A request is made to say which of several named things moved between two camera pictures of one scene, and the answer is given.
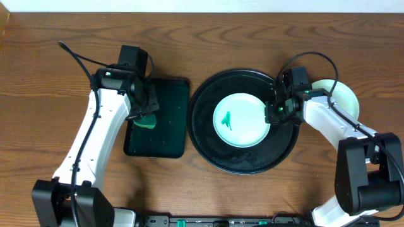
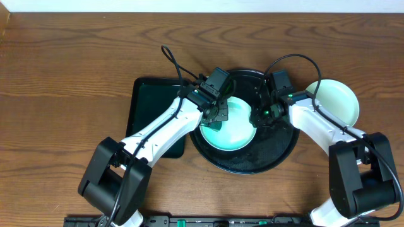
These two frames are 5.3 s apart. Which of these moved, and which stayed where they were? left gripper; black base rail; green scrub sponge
Moved: green scrub sponge; left gripper
Stayed: black base rail
